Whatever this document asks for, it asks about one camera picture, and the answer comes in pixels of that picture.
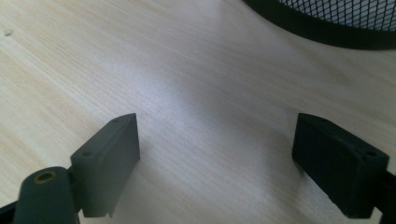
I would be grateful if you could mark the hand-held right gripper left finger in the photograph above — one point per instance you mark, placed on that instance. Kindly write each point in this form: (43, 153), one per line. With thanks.
(106, 168)

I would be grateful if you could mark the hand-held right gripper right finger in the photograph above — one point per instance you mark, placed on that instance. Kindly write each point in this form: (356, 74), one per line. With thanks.
(336, 168)

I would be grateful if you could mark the black mesh trash bin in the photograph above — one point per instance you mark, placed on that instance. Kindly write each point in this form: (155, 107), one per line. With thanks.
(330, 31)

